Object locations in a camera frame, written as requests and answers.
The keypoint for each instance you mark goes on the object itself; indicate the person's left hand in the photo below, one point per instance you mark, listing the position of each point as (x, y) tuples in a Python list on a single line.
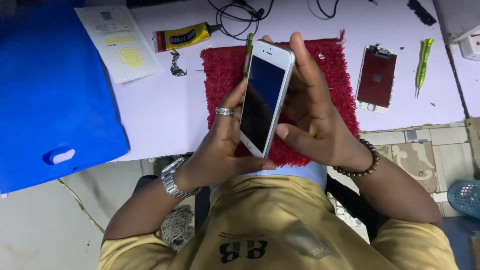
[(213, 157)]

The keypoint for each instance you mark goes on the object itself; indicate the person's right hand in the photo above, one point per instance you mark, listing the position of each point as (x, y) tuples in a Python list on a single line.
[(326, 127)]

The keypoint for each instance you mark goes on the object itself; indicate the white silver smartphone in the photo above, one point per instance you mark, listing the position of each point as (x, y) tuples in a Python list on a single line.
[(262, 97)]

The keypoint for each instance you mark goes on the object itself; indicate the silver metal wristwatch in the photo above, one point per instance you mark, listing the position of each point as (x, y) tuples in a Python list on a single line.
[(170, 183)]

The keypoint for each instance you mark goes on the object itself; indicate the light blue undershirt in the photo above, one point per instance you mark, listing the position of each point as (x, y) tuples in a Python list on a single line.
[(300, 174)]

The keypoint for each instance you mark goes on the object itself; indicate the red shaggy mat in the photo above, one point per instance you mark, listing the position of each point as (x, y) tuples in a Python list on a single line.
[(330, 67)]

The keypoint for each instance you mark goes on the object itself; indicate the white phone screen assembly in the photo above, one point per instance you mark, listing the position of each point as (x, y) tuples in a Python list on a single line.
[(377, 78)]

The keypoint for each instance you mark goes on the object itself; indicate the black chair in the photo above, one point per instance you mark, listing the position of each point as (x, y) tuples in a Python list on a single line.
[(350, 202)]

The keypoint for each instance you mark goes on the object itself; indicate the tan printed shirt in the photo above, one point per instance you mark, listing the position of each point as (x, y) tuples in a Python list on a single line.
[(270, 217)]

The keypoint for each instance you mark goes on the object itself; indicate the crumpled silver foil piece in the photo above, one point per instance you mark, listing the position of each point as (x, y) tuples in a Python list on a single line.
[(175, 67)]

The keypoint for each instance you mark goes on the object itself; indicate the slim green screwdriver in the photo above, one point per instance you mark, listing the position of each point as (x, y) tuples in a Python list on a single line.
[(248, 48)]

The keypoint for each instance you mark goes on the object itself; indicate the yellow glue tube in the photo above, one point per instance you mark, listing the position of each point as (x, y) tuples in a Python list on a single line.
[(183, 36)]

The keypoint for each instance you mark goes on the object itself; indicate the white packet with yellow print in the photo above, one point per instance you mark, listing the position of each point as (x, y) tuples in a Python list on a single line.
[(120, 48)]

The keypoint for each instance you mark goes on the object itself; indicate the black flat strip part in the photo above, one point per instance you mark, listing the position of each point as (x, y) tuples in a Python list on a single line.
[(422, 12)]

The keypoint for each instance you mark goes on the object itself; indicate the blue plastic basket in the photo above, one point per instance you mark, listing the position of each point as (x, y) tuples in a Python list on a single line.
[(467, 198)]

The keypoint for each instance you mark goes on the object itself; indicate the black device edge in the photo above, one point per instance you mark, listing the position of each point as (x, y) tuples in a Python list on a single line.
[(150, 3)]

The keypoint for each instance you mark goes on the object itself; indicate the blue fabric bag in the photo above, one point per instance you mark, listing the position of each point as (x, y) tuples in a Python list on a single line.
[(48, 93)]

